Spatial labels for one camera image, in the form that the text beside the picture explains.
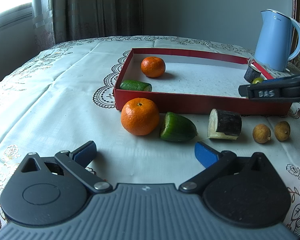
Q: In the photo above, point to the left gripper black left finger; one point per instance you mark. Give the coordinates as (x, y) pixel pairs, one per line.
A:
(75, 163)

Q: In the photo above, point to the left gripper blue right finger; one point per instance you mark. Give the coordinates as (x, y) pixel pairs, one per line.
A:
(216, 164)

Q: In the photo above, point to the green tomato fruit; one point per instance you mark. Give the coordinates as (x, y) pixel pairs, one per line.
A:
(257, 80)

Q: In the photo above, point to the brown longan fruit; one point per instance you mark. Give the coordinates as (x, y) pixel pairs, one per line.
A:
(261, 133)
(282, 130)

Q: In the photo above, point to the green cucumber piece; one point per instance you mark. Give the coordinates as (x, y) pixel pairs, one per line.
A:
(135, 85)
(177, 128)

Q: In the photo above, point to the orange mandarin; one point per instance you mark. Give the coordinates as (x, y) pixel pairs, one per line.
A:
(153, 66)
(140, 116)

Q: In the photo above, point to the blue electric kettle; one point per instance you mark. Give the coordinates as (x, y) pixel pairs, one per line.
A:
(279, 40)

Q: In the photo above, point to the white embroidered tablecloth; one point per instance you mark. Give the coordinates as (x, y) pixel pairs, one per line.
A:
(63, 97)

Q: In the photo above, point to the red shallow cardboard box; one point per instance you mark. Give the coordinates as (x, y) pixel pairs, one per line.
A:
(194, 82)

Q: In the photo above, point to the brown patterned curtain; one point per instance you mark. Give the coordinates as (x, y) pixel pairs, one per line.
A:
(56, 21)

